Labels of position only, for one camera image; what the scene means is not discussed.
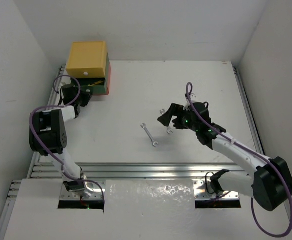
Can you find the aluminium rail frame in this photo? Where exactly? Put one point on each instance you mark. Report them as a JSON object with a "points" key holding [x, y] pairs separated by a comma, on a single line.
{"points": [[151, 192]]}

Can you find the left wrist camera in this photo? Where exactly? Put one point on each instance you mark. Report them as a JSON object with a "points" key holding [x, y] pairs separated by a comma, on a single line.
{"points": [[64, 81]]}

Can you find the green drawer box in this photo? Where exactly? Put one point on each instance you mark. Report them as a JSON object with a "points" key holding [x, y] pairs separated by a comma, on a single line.
{"points": [[85, 81]]}

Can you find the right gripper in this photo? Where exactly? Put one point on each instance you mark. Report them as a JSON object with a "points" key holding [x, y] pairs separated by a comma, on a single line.
{"points": [[175, 110]]}

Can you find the slim yellow utility knife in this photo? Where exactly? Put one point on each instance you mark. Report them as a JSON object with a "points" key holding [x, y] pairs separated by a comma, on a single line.
{"points": [[96, 83]]}

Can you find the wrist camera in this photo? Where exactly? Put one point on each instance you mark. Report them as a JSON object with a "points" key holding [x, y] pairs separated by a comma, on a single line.
{"points": [[191, 98], [64, 81]]}

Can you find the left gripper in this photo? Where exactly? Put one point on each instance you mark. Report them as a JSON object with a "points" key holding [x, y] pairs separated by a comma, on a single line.
{"points": [[83, 95]]}

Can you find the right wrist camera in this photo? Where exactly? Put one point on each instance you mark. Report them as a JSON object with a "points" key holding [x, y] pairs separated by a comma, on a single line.
{"points": [[191, 98]]}

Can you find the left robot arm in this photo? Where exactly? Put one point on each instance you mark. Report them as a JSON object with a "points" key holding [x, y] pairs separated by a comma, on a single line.
{"points": [[47, 136]]}

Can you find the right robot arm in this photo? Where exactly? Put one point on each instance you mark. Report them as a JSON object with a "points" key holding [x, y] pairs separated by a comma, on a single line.
{"points": [[267, 182]]}

